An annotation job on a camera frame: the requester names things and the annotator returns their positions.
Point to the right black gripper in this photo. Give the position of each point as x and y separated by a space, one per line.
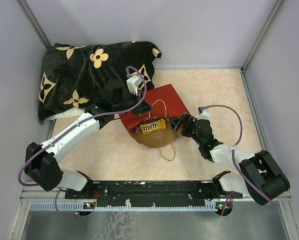
185 119

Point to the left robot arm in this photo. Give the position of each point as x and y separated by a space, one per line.
42 161

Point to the red brown paper bag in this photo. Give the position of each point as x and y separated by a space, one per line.
166 104

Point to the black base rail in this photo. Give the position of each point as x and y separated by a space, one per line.
149 193

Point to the black floral pillow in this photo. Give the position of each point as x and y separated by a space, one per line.
75 76

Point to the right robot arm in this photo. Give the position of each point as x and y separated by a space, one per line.
258 174

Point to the yellow m&m's packet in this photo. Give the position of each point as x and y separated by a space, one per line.
153 126

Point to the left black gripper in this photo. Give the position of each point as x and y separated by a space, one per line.
145 108

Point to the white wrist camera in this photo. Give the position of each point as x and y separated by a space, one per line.
133 84
203 113

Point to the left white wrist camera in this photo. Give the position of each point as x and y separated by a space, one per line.
133 84

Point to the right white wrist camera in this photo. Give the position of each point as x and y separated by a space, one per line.
203 113

